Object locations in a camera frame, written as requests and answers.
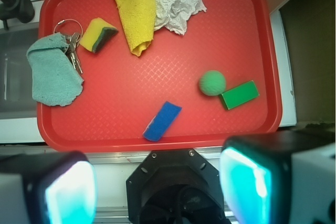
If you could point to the silver keys on ring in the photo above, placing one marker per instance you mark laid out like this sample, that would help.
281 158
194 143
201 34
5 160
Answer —
73 43

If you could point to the yellow cloth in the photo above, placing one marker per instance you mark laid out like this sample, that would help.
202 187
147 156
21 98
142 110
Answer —
137 19

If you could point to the crumpled white paper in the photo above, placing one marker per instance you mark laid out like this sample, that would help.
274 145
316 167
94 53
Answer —
174 14

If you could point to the green textured ball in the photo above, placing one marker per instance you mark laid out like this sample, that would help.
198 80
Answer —
212 83

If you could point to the red plastic tray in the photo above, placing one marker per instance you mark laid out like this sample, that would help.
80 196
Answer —
122 93

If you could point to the teal cloth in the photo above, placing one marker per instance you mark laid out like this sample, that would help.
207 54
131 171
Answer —
55 82

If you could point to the green rectangular block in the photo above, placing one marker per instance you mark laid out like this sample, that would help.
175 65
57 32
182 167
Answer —
239 95

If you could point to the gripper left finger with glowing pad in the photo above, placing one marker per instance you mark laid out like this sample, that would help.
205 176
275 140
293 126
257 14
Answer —
58 187

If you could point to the blue sponge piece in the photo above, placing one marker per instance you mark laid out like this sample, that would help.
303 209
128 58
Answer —
161 122

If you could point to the black octagonal mount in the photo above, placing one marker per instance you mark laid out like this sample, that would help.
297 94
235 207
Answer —
178 186

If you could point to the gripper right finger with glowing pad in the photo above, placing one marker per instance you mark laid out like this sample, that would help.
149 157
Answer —
281 177

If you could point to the yellow and green sponge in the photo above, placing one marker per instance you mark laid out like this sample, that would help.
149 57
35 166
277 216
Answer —
97 34

